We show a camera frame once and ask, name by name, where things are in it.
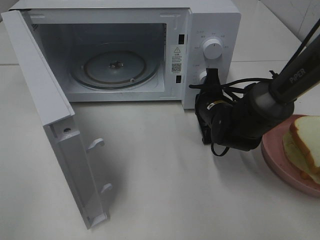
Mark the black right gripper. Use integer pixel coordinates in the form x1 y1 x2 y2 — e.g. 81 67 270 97
195 68 240 145

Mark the pink speckled plate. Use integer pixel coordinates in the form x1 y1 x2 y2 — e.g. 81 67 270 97
261 114 320 198

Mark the white bread sandwich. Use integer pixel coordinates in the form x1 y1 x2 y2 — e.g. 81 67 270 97
282 116 320 184

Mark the white microwave door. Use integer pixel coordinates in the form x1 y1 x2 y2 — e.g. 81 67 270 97
1 10 107 229

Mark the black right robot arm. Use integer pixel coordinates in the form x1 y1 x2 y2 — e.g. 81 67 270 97
189 22 320 157

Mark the white lower timer knob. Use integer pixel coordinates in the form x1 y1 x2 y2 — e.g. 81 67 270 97
199 71 207 84

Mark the white upper power knob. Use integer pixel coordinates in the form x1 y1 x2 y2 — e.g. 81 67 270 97
202 37 223 60

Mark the glass microwave turntable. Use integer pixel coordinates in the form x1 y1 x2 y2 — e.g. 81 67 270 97
69 42 164 90

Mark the white microwave oven body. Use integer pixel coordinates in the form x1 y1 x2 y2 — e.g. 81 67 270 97
6 0 241 109

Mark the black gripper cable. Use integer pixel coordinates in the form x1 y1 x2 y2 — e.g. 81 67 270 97
188 14 320 157

